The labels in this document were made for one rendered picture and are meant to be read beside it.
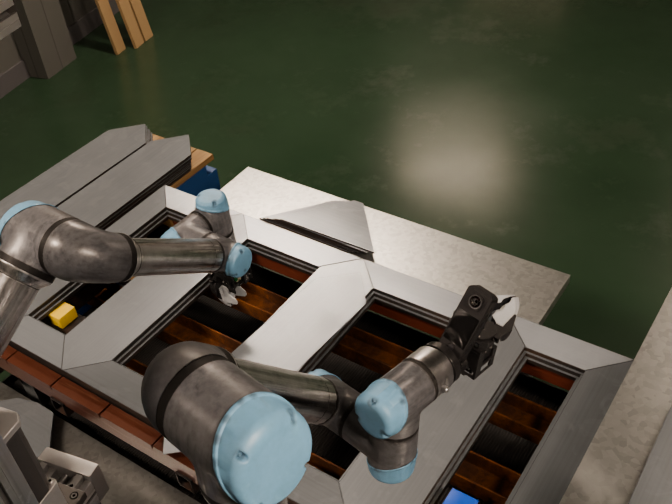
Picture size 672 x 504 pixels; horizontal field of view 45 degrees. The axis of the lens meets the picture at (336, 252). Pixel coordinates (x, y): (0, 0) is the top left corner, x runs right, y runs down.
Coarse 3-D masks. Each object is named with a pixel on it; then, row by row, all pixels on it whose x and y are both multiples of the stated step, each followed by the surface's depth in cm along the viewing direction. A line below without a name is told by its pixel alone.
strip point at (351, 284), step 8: (320, 280) 227; (328, 280) 227; (336, 280) 227; (344, 280) 226; (352, 280) 226; (360, 280) 226; (336, 288) 224; (344, 288) 224; (352, 288) 224; (360, 288) 223; (352, 296) 221; (360, 296) 221
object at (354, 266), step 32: (160, 224) 258; (288, 256) 237; (64, 288) 235; (192, 288) 229; (160, 320) 222; (352, 320) 217; (448, 320) 213; (128, 352) 214; (320, 352) 208; (576, 384) 193; (480, 416) 188; (448, 480) 178
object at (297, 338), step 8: (272, 320) 217; (280, 320) 216; (288, 320) 216; (264, 328) 215; (272, 328) 214; (280, 328) 214; (288, 328) 214; (296, 328) 214; (304, 328) 213; (272, 336) 212; (280, 336) 212; (288, 336) 212; (296, 336) 211; (304, 336) 211; (312, 336) 211; (320, 336) 211; (288, 344) 210; (296, 344) 209; (304, 344) 209; (312, 344) 209; (320, 344) 209; (296, 352) 207; (304, 352) 207; (312, 352) 207
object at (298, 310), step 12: (300, 300) 222; (288, 312) 218; (300, 312) 218; (312, 312) 218; (324, 312) 217; (300, 324) 215; (312, 324) 214; (324, 324) 214; (336, 324) 214; (324, 336) 211
